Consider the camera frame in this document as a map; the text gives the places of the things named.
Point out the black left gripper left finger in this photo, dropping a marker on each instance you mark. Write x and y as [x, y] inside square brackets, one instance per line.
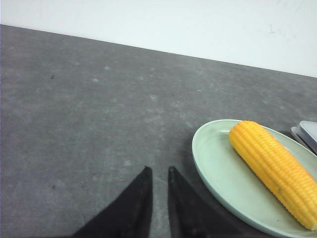
[128, 216]

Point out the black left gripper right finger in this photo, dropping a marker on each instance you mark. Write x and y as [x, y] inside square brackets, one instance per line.
[189, 215]

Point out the yellow corn cob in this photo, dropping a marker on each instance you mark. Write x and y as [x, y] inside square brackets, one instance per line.
[278, 170]

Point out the light green plate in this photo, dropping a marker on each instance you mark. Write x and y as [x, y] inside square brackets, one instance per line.
[230, 180]

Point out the silver digital kitchen scale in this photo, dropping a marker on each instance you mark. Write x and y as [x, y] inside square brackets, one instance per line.
[306, 134]

